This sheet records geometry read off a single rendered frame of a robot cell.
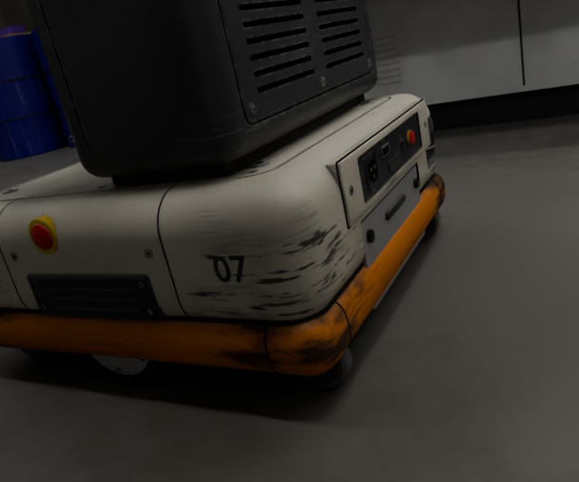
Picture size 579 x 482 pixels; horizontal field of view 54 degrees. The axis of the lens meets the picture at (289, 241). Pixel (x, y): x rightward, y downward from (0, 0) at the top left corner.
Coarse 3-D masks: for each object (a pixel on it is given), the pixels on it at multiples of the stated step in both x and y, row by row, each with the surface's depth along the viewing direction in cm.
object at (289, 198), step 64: (320, 128) 86; (0, 192) 94; (64, 192) 81; (128, 192) 71; (192, 192) 65; (256, 192) 60; (320, 192) 64; (384, 192) 81; (0, 256) 82; (64, 256) 75; (128, 256) 70; (192, 256) 65; (256, 256) 61; (320, 256) 62; (384, 256) 80; (0, 320) 88; (64, 320) 81; (128, 320) 75; (192, 320) 70; (256, 320) 65; (320, 320) 64
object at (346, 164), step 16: (400, 112) 92; (416, 112) 96; (384, 128) 82; (400, 128) 88; (416, 128) 96; (368, 144) 75; (384, 144) 81; (400, 144) 87; (416, 144) 96; (336, 160) 68; (352, 160) 70; (368, 160) 75; (384, 160) 81; (400, 160) 87; (336, 176) 67; (352, 176) 70; (368, 176) 75; (384, 176) 81; (352, 192) 70; (368, 192) 75; (352, 208) 70; (352, 224) 69
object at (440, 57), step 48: (384, 0) 196; (432, 0) 190; (480, 0) 183; (528, 0) 178; (576, 0) 172; (384, 48) 202; (432, 48) 195; (480, 48) 189; (528, 48) 183; (576, 48) 177; (384, 96) 209; (432, 96) 202; (480, 96) 194; (528, 96) 190; (576, 96) 184
